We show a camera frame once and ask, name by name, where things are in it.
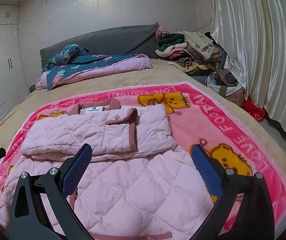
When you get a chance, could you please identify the thin wall cable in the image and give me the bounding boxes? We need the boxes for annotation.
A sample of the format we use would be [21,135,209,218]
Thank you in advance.
[192,17,213,33]

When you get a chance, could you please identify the pink quilted jacket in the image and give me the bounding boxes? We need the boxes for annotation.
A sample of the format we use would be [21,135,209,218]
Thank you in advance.
[0,98,215,240]

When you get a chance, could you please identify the white bag of clothes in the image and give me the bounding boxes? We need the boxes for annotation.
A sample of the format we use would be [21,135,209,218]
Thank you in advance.
[206,69,240,95]

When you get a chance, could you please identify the pink printed blanket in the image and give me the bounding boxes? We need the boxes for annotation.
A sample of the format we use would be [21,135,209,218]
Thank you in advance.
[0,81,286,233]

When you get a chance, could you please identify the white satin curtain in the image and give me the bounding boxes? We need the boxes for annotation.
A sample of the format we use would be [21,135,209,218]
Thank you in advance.
[209,0,286,143]

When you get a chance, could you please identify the floral cloth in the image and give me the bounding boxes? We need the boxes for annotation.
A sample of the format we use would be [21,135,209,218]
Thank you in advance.
[224,86,250,109]

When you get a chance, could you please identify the red bag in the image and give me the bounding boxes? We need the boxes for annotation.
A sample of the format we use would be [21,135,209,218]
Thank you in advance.
[242,99,267,122]

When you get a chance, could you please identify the pile of folded clothes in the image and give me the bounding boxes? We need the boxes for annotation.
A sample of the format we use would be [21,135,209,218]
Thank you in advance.
[155,31,223,77]

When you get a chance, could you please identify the white wardrobe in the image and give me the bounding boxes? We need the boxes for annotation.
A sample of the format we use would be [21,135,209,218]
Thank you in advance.
[0,4,32,140]

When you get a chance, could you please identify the blue floral quilt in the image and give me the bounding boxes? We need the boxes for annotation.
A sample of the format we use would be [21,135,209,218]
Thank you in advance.
[35,44,153,92]

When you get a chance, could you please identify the grey padded headboard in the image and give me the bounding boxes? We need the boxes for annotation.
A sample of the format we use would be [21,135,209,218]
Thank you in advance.
[39,22,160,67]

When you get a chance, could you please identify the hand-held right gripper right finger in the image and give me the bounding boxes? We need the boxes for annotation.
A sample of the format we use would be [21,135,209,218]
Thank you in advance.
[191,144,275,240]

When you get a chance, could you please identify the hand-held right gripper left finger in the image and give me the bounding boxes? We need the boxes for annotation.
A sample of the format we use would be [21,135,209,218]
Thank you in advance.
[9,143,101,240]

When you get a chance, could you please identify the beige bedspread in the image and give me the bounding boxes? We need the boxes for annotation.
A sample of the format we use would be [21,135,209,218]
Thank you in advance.
[0,58,286,195]

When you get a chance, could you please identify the pink plush item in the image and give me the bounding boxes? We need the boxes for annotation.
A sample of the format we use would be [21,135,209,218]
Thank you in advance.
[155,26,170,40]

